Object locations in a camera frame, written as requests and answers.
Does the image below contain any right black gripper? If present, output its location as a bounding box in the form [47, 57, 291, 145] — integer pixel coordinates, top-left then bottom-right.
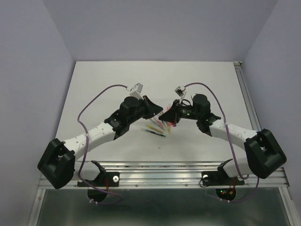
[158, 99, 200, 123]

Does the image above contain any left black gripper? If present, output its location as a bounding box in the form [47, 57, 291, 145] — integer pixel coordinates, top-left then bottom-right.
[127, 95, 163, 125]

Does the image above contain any yellow highlighter pen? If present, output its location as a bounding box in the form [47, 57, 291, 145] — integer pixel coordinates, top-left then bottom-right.
[165, 122, 171, 134]

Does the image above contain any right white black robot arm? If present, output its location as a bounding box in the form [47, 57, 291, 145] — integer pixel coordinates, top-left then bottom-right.
[159, 94, 287, 184]

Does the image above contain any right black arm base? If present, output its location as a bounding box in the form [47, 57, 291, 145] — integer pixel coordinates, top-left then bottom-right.
[198, 159, 245, 202]

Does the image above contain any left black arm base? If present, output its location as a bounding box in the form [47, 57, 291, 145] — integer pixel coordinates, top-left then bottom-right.
[77, 161, 122, 205]

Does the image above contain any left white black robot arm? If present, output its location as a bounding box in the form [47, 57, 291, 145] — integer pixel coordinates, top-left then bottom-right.
[37, 96, 163, 189]

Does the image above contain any yellow pen on table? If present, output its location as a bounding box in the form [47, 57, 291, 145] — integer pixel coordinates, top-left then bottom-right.
[146, 125, 164, 133]

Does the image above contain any green tipped black pen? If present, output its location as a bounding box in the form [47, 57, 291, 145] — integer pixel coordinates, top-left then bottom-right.
[142, 129, 166, 137]

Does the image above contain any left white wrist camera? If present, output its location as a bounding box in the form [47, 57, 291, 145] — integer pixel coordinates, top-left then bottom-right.
[126, 83, 143, 100]

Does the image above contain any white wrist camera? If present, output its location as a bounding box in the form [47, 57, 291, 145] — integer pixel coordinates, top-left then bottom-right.
[174, 86, 187, 102]
[126, 83, 143, 100]

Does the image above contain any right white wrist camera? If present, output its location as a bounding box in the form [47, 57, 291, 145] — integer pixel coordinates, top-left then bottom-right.
[174, 86, 187, 102]

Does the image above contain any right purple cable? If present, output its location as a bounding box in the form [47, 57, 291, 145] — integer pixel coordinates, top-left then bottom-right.
[184, 82, 260, 204]

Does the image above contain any aluminium rail frame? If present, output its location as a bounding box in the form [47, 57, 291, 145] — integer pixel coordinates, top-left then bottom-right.
[28, 161, 301, 226]

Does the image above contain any right side aluminium rail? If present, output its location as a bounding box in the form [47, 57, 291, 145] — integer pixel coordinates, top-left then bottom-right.
[233, 61, 261, 131]

